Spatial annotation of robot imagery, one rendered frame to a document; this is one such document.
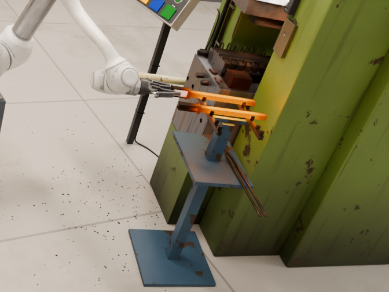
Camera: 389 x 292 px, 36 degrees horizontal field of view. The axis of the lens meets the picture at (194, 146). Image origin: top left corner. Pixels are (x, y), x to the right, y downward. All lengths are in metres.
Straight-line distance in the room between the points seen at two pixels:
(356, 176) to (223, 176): 0.83
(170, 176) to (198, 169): 0.72
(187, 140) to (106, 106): 1.53
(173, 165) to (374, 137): 1.11
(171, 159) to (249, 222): 0.59
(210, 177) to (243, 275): 0.83
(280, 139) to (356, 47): 0.57
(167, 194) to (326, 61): 1.24
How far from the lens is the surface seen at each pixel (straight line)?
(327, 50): 2.85
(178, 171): 3.40
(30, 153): 3.76
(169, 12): 3.49
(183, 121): 3.38
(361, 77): 3.05
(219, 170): 2.84
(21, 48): 3.04
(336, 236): 3.61
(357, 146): 3.17
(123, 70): 2.45
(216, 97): 2.85
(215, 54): 3.26
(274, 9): 3.12
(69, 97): 4.40
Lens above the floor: 2.18
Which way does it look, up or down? 31 degrees down
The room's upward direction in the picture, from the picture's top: 21 degrees clockwise
